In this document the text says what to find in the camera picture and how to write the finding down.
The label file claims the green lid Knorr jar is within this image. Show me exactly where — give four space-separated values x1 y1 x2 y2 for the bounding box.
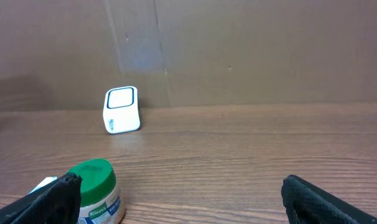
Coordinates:
69 159 126 224

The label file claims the white barcode scanner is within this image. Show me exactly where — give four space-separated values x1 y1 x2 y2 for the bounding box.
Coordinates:
103 86 141 134

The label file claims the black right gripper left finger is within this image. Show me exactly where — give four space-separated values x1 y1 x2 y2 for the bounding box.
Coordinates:
0 173 82 224

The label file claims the small teal tissue pack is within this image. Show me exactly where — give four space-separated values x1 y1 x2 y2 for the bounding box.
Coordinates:
29 176 57 194

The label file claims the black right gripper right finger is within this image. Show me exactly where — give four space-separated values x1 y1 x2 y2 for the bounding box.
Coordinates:
281 175 377 224

